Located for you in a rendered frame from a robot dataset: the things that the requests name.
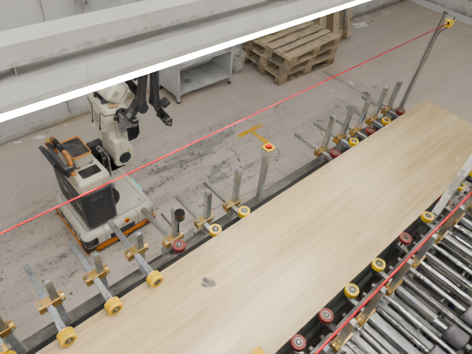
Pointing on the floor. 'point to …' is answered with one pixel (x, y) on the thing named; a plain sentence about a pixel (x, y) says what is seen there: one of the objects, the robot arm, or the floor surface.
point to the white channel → (73, 36)
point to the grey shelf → (197, 72)
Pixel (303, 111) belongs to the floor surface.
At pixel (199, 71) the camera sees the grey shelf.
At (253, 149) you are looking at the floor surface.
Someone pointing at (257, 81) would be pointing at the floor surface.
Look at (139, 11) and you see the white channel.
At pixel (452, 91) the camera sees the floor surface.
